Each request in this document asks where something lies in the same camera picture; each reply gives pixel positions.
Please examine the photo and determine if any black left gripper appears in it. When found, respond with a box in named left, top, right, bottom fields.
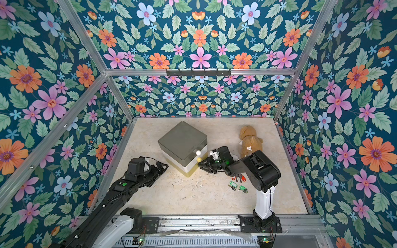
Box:
left=135, top=161, right=170, bottom=187

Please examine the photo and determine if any white drawer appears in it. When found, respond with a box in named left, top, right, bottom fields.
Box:
left=169, top=153, right=208, bottom=177

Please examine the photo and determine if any yellow drawer cabinet base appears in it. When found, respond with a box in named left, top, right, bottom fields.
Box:
left=167, top=159, right=198, bottom=177

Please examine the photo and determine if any grey top drawer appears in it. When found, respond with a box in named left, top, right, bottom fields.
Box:
left=186, top=145, right=208, bottom=167

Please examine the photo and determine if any green tag key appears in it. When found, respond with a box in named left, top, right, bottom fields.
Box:
left=239, top=186, right=248, bottom=194
left=228, top=181, right=238, bottom=191

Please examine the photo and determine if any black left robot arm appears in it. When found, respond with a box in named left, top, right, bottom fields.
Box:
left=50, top=157, right=169, bottom=248

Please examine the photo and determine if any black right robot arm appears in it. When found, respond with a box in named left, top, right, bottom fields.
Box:
left=197, top=146, right=281, bottom=193

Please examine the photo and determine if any grey top drawer cabinet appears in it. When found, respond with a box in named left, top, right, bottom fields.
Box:
left=158, top=121, right=208, bottom=166

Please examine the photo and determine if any brown teddy bear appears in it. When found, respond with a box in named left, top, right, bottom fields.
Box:
left=239, top=126, right=263, bottom=158

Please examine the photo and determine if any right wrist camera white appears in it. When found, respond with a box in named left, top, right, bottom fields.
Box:
left=209, top=149, right=219, bottom=160

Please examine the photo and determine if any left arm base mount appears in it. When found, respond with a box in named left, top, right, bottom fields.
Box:
left=100, top=207, right=160, bottom=248

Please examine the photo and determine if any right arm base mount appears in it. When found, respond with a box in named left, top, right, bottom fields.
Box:
left=238, top=185, right=283, bottom=235

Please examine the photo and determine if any black wall hook rail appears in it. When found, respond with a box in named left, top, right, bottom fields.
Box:
left=166, top=69, right=232, bottom=77

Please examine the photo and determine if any aluminium frame rear top beam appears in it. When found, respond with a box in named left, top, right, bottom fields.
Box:
left=106, top=68, right=296, bottom=77

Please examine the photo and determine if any aluminium frame beam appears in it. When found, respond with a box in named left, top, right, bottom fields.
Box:
left=1, top=74, right=106, bottom=212
left=106, top=68, right=296, bottom=77

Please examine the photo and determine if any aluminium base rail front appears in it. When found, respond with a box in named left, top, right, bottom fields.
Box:
left=68, top=213, right=336, bottom=248

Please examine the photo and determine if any aluminium frame left top beam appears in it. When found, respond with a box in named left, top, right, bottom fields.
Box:
left=1, top=74, right=106, bottom=212

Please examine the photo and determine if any aluminium frame left rear post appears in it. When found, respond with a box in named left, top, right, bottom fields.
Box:
left=58, top=1, right=134, bottom=123

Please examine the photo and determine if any aluminium frame post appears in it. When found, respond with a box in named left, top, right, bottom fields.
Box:
left=274, top=0, right=338, bottom=123
left=58, top=1, right=134, bottom=123

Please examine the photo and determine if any aluminium frame right rear post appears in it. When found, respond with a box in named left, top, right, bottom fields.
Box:
left=274, top=0, right=338, bottom=123

